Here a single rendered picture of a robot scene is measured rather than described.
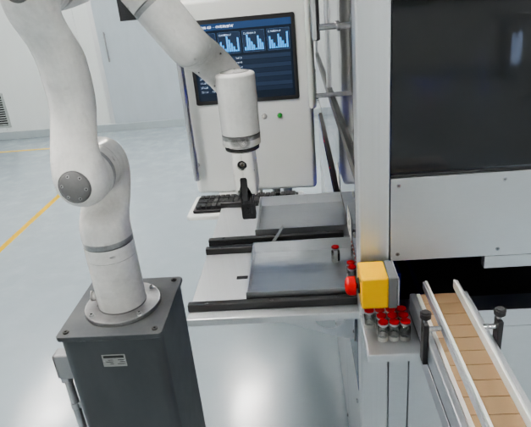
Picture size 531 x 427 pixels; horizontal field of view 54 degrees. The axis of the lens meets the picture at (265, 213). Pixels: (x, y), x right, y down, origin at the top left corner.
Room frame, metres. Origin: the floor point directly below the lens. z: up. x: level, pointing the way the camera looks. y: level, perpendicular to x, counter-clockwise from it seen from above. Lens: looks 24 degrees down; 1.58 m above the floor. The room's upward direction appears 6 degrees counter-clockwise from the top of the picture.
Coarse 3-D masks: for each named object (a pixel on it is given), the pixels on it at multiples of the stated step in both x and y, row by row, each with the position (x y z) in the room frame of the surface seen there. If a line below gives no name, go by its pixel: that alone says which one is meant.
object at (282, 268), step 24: (312, 240) 1.29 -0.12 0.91; (336, 240) 1.28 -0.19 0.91; (264, 264) 1.23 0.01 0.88; (288, 264) 1.22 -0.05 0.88; (312, 264) 1.21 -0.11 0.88; (336, 264) 1.19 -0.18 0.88; (264, 288) 1.11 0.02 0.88; (288, 288) 1.10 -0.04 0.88; (312, 288) 1.04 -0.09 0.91; (336, 288) 1.03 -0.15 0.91
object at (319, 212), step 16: (336, 192) 1.62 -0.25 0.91; (272, 208) 1.61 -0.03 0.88; (288, 208) 1.60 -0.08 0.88; (304, 208) 1.58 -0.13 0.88; (320, 208) 1.57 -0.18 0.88; (336, 208) 1.56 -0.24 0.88; (256, 224) 1.43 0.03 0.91; (272, 224) 1.49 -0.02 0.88; (288, 224) 1.48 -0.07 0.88; (304, 224) 1.47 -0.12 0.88; (320, 224) 1.45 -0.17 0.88; (336, 224) 1.44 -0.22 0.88
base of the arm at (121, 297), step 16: (96, 256) 1.08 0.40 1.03; (112, 256) 1.08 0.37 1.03; (128, 256) 1.10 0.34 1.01; (96, 272) 1.08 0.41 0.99; (112, 272) 1.08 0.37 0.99; (128, 272) 1.09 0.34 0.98; (96, 288) 1.09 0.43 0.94; (112, 288) 1.08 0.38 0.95; (128, 288) 1.09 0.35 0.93; (144, 288) 1.14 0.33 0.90; (96, 304) 1.13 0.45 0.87; (112, 304) 1.08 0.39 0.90; (128, 304) 1.08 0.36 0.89; (144, 304) 1.11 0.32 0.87; (96, 320) 1.06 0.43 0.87; (112, 320) 1.05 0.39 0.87; (128, 320) 1.05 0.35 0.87
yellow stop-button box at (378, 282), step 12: (360, 264) 0.93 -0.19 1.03; (372, 264) 0.92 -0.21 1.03; (384, 264) 0.92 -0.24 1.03; (360, 276) 0.89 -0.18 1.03; (372, 276) 0.88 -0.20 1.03; (384, 276) 0.87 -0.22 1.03; (396, 276) 0.87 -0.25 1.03; (360, 288) 0.89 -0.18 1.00; (372, 288) 0.87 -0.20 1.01; (384, 288) 0.87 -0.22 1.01; (396, 288) 0.87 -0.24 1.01; (360, 300) 0.89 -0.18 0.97; (372, 300) 0.87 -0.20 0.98; (384, 300) 0.87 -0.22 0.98; (396, 300) 0.87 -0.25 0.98
